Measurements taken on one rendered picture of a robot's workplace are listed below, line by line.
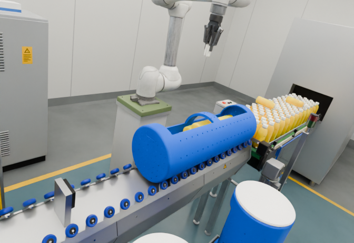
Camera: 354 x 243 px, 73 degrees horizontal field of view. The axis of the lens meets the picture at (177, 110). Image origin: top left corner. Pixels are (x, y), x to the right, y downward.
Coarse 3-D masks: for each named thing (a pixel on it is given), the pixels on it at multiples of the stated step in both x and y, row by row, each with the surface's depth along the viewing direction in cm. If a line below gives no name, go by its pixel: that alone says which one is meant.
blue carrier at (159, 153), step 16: (208, 112) 144; (224, 112) 183; (240, 112) 174; (144, 128) 114; (160, 128) 111; (176, 128) 146; (208, 128) 129; (224, 128) 138; (240, 128) 150; (256, 128) 167; (144, 144) 116; (160, 144) 108; (176, 144) 109; (192, 144) 117; (208, 144) 126; (224, 144) 139; (144, 160) 118; (160, 160) 109; (176, 160) 109; (192, 160) 118; (144, 176) 119; (160, 176) 111
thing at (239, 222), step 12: (228, 216) 114; (240, 216) 105; (228, 228) 112; (240, 228) 106; (252, 228) 102; (264, 228) 99; (276, 228) 99; (288, 228) 101; (216, 240) 135; (228, 240) 112; (240, 240) 106; (252, 240) 103; (264, 240) 101; (276, 240) 102
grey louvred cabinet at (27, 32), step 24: (0, 24) 176; (24, 24) 187; (0, 48) 182; (24, 48) 194; (0, 72) 188; (24, 72) 201; (0, 96) 195; (24, 96) 209; (0, 120) 203; (24, 120) 217; (24, 144) 227
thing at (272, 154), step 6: (300, 132) 243; (312, 132) 296; (288, 138) 221; (282, 144) 206; (270, 150) 191; (276, 150) 199; (252, 156) 216; (264, 156) 180; (270, 156) 193; (252, 162) 206; (258, 162) 208; (258, 168) 183; (258, 180) 221; (216, 186) 255; (210, 192) 263
